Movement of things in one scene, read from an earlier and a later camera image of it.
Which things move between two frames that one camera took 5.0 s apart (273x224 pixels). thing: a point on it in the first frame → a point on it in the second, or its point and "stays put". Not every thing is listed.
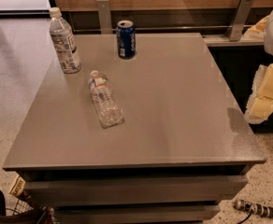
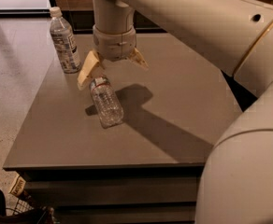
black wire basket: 19,211 stays put
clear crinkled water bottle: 107,109 stays put
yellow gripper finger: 268,91 → 113,48
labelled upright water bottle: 64,42 stays put
